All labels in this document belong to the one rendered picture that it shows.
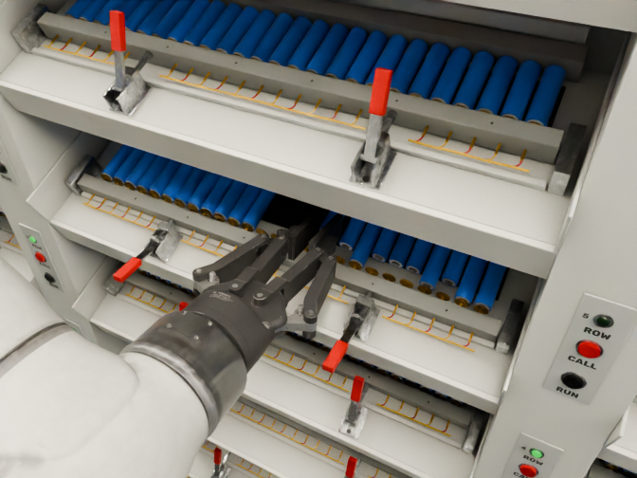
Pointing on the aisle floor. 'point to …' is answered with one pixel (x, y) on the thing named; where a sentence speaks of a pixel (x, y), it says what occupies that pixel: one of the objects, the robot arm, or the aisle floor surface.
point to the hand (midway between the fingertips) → (316, 235)
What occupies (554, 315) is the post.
